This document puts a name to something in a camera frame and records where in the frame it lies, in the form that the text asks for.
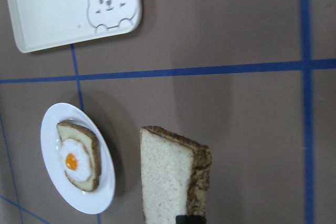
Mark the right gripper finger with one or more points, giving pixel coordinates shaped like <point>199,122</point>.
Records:
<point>190,219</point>

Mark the bread slice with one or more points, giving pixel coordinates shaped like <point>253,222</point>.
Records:
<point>66,130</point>
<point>174,175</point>

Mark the white round plate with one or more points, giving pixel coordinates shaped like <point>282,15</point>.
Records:
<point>93,202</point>

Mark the bread slice under egg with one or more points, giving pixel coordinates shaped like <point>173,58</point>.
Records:
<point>66,130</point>

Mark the fried egg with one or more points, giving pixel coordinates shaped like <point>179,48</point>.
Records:
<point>75,160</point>

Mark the cream bear tray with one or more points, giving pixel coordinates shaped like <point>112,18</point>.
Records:
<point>43,24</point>

